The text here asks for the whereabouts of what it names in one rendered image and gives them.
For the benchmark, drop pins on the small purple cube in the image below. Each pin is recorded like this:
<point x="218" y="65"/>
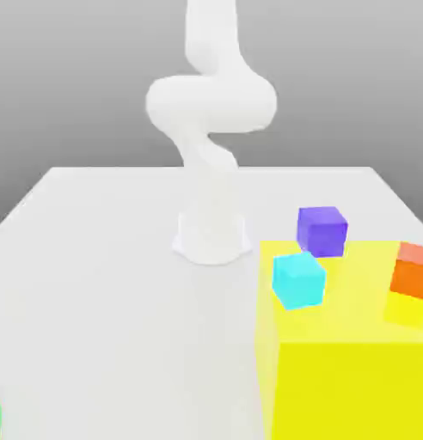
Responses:
<point x="323" y="233"/>

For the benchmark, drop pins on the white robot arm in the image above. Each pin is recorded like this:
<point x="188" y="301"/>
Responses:
<point x="211" y="103"/>

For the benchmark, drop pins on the small yellow cube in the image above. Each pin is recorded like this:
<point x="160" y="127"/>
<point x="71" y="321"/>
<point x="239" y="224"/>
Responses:
<point x="405" y="309"/>

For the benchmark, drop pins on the large yellow box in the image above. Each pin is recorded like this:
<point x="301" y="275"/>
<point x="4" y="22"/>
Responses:
<point x="349" y="385"/>

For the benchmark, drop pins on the small orange cube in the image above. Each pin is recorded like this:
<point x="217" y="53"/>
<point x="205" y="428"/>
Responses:
<point x="412" y="278"/>

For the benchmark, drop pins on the small cyan cube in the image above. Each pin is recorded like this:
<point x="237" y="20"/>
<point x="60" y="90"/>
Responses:
<point x="297" y="280"/>

